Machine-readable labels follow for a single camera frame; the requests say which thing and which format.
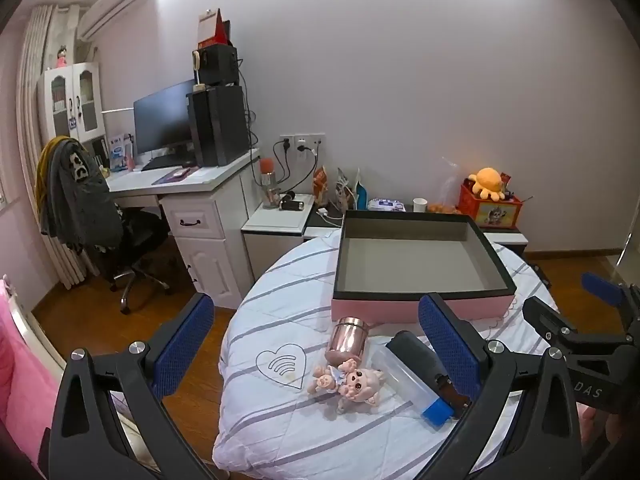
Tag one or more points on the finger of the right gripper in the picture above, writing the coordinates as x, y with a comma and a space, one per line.
548, 323
608, 292

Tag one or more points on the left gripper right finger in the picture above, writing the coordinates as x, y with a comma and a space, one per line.
522, 422

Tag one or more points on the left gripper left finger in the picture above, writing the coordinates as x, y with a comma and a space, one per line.
86, 438

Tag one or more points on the black tv remote control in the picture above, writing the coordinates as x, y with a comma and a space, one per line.
423, 362

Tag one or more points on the clear tube blue cap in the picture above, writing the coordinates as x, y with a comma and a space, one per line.
425, 401

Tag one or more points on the pink pig-eared doll figure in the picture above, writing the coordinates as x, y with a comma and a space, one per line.
350, 382

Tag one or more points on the rose gold metal canister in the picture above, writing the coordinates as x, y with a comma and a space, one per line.
347, 341

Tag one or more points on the pink bedding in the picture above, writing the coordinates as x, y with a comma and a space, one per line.
28, 387

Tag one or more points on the red cartoon storage box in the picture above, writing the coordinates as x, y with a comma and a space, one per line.
487, 213

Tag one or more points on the orange octopus plush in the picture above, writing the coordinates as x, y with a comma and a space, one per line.
487, 184

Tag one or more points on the white striped quilt cover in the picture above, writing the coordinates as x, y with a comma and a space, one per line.
302, 398

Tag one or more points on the bag of oranges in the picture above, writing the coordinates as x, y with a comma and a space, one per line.
447, 177

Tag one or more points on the pink black tray box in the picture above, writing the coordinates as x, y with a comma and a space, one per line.
391, 295

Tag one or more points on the white paper cup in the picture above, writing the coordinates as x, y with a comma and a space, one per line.
419, 204

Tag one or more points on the black office chair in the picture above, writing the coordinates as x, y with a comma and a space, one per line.
142, 233

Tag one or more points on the wet wipes pack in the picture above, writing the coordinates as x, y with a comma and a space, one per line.
384, 204

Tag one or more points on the dark jacket on chair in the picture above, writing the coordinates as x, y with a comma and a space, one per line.
74, 204

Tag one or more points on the blue snack bag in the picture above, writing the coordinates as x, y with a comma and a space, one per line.
361, 200

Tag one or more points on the white computer desk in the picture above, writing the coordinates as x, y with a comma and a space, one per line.
205, 209

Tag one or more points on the low black white cabinet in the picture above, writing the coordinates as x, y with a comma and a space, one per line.
270, 233

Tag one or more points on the orange snack bag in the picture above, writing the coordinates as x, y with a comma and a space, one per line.
320, 187

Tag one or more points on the orange-lid glass bottle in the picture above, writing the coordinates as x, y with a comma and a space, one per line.
269, 183

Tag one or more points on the black cylindrical bluetooth speaker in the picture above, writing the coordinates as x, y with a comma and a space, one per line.
292, 205

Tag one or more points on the black computer monitor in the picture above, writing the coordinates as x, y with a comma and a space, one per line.
161, 120

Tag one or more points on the black pc tower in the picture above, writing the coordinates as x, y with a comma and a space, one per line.
218, 125

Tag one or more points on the white glass-door cabinet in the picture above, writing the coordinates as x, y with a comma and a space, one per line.
70, 104

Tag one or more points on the black speaker box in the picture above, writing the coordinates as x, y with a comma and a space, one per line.
216, 65

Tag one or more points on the red white desk calendar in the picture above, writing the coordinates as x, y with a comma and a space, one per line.
212, 29

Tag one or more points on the white air conditioner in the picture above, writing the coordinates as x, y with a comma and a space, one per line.
100, 15

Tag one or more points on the white wall power outlet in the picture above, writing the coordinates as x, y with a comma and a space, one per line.
304, 143

